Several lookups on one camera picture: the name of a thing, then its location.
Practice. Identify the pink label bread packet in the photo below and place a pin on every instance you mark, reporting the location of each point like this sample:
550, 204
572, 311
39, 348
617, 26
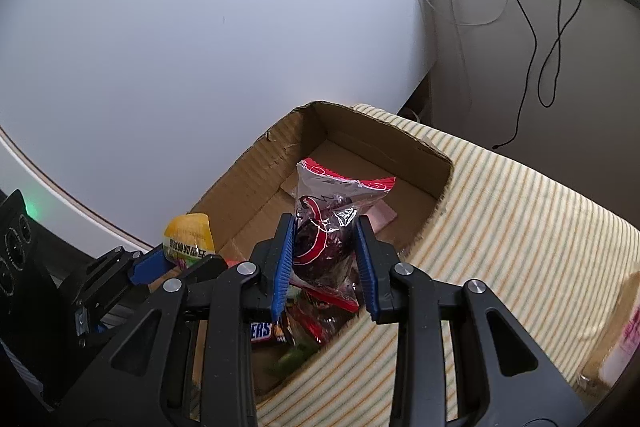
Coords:
620, 337

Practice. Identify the pink flat packet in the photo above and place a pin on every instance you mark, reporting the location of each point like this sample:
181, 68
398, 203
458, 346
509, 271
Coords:
385, 214

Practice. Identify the brown cardboard box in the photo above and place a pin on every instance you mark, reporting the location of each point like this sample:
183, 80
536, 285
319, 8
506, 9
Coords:
240, 187

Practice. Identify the clear red date packet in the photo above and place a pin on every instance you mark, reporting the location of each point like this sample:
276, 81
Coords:
312, 324
325, 217

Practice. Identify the round yellow snack packet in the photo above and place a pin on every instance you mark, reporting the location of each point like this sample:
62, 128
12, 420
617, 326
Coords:
187, 232

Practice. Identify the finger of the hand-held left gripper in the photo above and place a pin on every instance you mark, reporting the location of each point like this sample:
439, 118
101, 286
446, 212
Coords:
147, 264
205, 267

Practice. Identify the brown chocolate bar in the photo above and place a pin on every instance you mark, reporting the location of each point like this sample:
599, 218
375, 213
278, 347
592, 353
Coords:
262, 331

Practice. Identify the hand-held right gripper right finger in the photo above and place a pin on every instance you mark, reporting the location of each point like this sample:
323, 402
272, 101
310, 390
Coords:
365, 267

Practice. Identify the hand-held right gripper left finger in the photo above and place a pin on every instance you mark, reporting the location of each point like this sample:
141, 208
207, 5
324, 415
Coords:
283, 262

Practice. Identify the green white candy packet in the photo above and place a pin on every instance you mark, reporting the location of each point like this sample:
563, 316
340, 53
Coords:
295, 354

